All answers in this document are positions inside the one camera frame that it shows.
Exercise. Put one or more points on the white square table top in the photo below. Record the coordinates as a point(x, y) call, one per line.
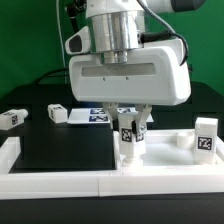
point(172, 148)

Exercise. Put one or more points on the white marker sheet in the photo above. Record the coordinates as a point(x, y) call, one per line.
point(96, 115)

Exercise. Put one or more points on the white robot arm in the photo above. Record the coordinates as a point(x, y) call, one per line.
point(126, 54)

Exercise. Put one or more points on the white U-shaped fence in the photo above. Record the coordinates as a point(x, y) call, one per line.
point(149, 180)

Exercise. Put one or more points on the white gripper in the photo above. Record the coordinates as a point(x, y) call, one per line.
point(154, 74)

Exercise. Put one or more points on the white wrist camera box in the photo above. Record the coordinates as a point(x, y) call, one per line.
point(79, 43)

